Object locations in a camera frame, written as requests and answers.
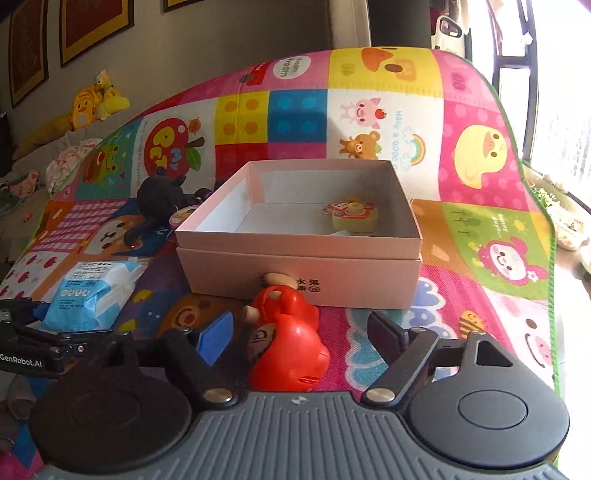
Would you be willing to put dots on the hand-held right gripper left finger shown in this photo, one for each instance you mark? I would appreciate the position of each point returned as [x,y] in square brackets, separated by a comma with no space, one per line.
[214,334]

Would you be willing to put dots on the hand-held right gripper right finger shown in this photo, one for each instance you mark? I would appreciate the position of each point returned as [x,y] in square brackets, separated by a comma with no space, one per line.
[384,331]

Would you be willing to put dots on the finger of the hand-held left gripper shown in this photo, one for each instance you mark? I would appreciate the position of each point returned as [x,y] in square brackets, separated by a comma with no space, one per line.
[69,337]

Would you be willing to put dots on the blue white wet wipes packet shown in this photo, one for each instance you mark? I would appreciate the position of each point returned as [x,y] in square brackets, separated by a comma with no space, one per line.
[92,295]

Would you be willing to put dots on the red doll toy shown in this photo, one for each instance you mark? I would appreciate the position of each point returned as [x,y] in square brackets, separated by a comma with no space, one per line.
[295,350]

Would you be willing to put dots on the pink cardboard box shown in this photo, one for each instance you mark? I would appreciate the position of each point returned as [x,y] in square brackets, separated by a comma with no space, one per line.
[300,272]

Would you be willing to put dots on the pink round toy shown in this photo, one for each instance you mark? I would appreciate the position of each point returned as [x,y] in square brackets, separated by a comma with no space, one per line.
[182,217]

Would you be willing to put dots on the beige slipper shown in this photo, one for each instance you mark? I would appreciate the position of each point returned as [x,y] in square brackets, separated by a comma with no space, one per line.
[21,401]

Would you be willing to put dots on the black plush toy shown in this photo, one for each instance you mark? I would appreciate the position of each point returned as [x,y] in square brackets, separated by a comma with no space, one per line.
[159,198]

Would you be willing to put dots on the small pink toy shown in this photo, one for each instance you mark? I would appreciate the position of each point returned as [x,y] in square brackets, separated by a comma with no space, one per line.
[25,184]

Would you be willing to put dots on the floral cloth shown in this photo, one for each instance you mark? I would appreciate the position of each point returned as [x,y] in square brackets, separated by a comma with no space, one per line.
[71,159]

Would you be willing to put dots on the yellow cushion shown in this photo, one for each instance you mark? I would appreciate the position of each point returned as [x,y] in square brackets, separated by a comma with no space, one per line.
[44,136]

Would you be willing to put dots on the windowsill plant pots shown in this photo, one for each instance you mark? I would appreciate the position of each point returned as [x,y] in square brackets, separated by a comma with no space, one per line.
[565,224]

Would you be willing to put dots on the yellow striped plush toy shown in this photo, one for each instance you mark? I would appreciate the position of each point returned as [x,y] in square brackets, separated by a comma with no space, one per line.
[85,108]

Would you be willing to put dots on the colourful cartoon play mat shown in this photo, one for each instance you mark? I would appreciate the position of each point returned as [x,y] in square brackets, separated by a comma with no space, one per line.
[485,115]

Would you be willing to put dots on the yellow dog plush toy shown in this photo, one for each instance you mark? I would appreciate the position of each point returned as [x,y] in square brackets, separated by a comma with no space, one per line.
[111,94]

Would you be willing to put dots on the white bag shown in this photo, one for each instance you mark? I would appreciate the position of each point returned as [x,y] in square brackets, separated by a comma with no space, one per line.
[450,30]

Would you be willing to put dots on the dark window frame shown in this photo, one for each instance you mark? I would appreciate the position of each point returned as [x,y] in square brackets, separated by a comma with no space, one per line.
[533,92]

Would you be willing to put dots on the tall framed wall picture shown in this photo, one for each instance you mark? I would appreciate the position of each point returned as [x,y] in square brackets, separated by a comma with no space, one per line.
[27,46]

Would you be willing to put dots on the wide framed wall picture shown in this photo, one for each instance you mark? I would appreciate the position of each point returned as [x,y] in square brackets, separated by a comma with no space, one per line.
[94,27]

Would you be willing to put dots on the small framed wall picture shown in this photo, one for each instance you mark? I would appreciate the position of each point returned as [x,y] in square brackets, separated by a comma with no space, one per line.
[180,3]

